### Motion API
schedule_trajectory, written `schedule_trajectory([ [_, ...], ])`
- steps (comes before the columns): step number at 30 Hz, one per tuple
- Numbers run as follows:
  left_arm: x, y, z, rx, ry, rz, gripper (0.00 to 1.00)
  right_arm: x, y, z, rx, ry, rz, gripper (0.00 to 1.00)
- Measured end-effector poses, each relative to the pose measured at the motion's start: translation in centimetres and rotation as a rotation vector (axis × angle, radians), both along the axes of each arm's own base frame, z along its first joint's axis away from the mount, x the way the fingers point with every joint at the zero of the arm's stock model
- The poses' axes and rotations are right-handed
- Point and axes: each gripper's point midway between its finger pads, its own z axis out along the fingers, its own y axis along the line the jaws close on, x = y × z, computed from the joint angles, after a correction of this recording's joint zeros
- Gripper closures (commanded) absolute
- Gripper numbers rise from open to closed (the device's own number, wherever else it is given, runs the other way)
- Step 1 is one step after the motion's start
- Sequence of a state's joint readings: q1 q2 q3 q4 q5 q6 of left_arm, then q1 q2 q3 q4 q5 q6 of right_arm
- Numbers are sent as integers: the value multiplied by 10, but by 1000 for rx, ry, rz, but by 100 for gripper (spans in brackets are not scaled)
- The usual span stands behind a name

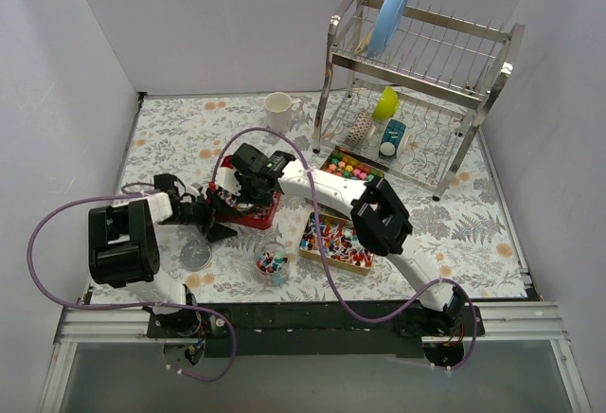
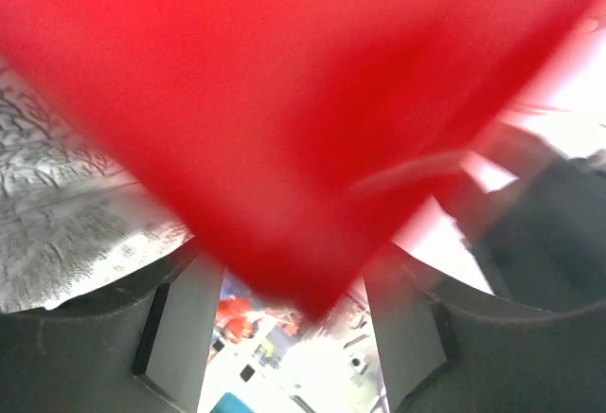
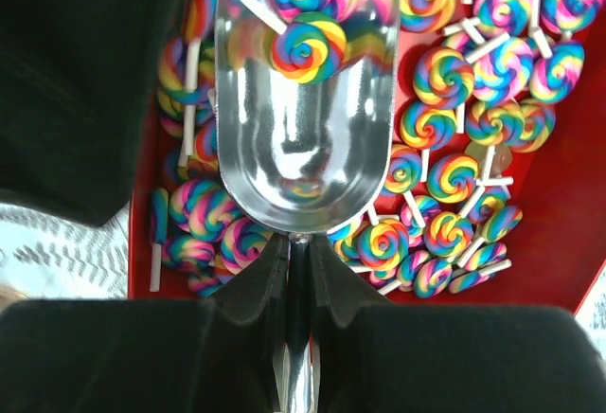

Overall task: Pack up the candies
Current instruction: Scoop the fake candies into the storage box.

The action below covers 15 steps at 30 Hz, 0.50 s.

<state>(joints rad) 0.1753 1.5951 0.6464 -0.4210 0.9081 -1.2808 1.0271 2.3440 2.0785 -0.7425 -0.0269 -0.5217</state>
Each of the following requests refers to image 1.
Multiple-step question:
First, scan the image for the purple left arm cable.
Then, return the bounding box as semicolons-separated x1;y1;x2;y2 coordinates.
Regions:
26;182;237;383

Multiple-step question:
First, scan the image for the stainless steel dish rack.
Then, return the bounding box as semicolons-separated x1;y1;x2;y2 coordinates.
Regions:
312;0;525;196

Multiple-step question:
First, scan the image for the aluminium table edge rail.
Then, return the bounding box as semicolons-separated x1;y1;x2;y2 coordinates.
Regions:
39;300;591;412

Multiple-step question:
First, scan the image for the clear glass jar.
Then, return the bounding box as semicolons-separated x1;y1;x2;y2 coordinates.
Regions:
254;242;291;287

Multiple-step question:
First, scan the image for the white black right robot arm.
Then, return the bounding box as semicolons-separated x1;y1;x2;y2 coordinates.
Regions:
230;143;468;335

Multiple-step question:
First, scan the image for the yellow green bowl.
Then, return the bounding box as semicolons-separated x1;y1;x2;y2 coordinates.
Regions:
372;86;400;121

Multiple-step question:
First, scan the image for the gold tin of ball lollipops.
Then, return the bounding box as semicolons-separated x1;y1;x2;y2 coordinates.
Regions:
299;212;374;276

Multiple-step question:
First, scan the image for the white ceramic mug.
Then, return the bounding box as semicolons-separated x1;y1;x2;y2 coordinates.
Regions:
264;92;302;134

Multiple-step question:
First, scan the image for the teal and white container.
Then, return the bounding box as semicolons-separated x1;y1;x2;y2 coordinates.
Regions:
379;118;409;160

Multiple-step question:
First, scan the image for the red tin of swirl lollipops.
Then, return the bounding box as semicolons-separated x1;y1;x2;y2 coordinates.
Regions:
207;155;280;230

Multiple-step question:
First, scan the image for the gold tin of star candies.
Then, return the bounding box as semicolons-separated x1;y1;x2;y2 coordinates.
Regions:
320;147;385;182

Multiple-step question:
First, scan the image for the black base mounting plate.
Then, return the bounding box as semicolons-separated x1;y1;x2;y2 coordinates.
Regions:
146;299;486;360

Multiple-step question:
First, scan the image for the light blue plate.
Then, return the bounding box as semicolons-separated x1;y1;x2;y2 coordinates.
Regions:
366;0;408;59

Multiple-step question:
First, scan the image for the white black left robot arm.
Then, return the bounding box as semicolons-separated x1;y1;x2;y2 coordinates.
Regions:
88;173;237;337

